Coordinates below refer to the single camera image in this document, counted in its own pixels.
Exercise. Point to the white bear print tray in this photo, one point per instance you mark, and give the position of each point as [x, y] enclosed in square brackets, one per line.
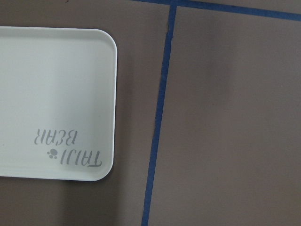
[57, 103]

